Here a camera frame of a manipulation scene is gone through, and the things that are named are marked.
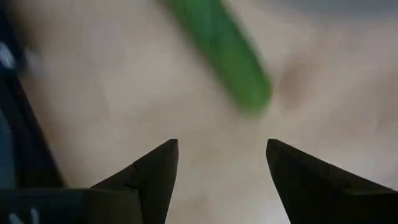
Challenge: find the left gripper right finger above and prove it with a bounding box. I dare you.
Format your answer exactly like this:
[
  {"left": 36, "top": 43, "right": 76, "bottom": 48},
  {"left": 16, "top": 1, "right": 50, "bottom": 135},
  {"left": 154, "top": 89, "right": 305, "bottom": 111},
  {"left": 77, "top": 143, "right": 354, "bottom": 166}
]
[{"left": 266, "top": 138, "right": 398, "bottom": 224}]

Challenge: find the black table edge frame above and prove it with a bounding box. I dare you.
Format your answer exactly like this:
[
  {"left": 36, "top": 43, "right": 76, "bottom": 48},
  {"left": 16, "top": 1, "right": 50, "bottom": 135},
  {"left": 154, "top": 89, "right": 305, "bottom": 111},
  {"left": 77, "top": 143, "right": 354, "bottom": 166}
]
[{"left": 0, "top": 0, "right": 66, "bottom": 189}]

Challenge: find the green cucumber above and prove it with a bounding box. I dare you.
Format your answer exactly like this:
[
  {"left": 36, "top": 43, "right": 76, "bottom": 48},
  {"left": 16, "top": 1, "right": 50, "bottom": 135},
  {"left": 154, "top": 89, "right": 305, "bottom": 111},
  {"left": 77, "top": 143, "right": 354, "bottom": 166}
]
[{"left": 164, "top": 0, "right": 273, "bottom": 116}]

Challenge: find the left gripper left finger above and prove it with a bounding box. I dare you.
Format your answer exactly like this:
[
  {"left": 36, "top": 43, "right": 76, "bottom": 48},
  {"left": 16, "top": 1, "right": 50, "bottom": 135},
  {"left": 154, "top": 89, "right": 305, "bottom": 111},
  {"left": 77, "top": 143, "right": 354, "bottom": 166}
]
[{"left": 90, "top": 138, "right": 180, "bottom": 224}]

